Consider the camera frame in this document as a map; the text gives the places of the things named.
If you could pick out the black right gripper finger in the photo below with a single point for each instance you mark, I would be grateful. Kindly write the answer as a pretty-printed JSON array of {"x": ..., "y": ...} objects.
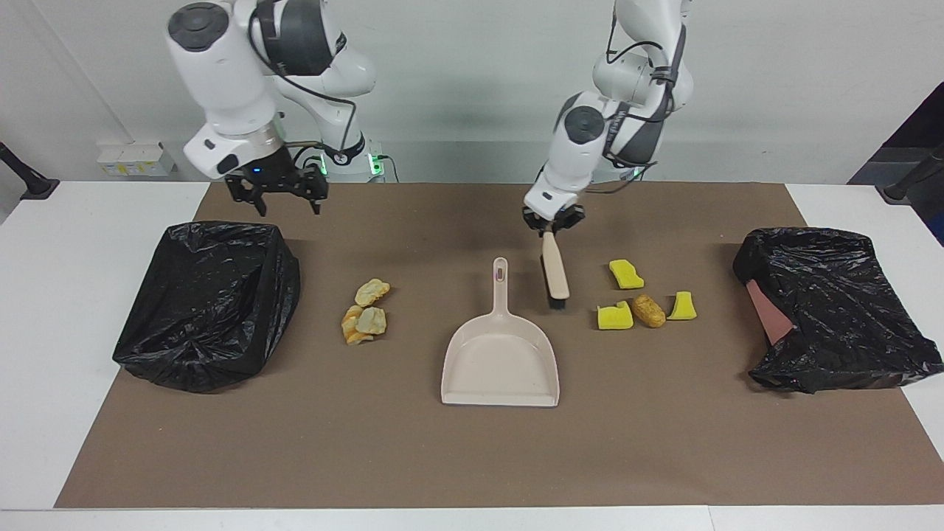
[
  {"x": 317, "y": 184},
  {"x": 240, "y": 188}
]

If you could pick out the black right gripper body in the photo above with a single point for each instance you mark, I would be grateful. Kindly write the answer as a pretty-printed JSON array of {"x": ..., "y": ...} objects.
[{"x": 271, "y": 177}]

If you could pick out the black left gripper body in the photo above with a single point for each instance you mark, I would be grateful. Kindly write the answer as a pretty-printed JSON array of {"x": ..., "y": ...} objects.
[{"x": 553, "y": 217}]

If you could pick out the beige hand brush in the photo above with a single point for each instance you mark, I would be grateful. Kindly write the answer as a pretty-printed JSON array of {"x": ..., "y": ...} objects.
[{"x": 557, "y": 273}]

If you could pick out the yellow sponge piece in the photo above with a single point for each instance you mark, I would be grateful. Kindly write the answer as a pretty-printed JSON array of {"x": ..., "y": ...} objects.
[
  {"x": 614, "y": 318},
  {"x": 625, "y": 273},
  {"x": 683, "y": 307}
]

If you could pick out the brown toy bread roll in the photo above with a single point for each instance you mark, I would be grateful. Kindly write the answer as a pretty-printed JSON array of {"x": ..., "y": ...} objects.
[{"x": 649, "y": 310}]

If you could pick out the beige plastic dustpan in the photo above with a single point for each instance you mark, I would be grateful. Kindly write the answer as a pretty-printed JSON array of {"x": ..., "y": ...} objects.
[{"x": 501, "y": 361}]

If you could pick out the pale green scraps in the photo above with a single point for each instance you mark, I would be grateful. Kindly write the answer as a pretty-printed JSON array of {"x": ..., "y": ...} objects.
[{"x": 372, "y": 321}]

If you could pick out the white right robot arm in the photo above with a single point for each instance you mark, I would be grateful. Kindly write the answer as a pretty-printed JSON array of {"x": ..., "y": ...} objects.
[{"x": 214, "y": 66}]

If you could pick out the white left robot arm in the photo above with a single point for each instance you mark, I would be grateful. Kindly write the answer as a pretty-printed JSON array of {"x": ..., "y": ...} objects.
[{"x": 590, "y": 147}]

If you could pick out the black trash bag bin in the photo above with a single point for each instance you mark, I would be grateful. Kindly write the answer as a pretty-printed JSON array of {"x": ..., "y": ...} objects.
[{"x": 206, "y": 310}]

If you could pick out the pink bin box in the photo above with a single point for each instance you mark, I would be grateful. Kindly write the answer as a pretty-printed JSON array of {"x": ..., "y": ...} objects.
[{"x": 771, "y": 317}]

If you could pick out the black trash bag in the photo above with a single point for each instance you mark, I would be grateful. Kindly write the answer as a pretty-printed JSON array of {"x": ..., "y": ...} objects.
[{"x": 848, "y": 310}]

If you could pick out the black stand foot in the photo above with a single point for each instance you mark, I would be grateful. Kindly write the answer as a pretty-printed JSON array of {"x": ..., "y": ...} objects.
[
  {"x": 903, "y": 188},
  {"x": 33, "y": 184}
]

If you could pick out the brown table mat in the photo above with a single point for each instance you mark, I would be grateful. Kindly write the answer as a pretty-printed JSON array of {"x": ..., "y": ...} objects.
[{"x": 472, "y": 457}]

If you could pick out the white wall socket box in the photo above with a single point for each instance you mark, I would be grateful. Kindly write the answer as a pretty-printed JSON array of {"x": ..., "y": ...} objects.
[{"x": 136, "y": 161}]

